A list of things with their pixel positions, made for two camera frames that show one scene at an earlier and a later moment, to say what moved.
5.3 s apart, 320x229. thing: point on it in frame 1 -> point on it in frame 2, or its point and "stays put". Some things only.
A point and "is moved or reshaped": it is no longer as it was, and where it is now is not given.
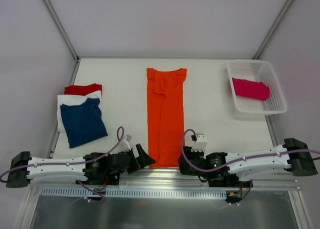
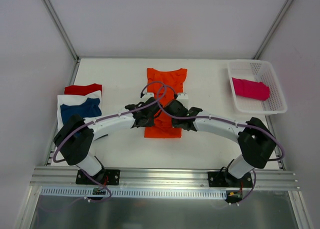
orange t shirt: x=165 y=116 is moved or reshaped
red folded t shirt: x=82 y=90 stays put
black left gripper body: x=135 y=161 -> x=152 y=110
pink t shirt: x=251 y=89 stays put
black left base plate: x=111 y=179 stays put
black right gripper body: x=185 y=161 -> x=173 y=110
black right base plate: x=228 y=180 stays put
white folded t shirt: x=74 y=100 stays put
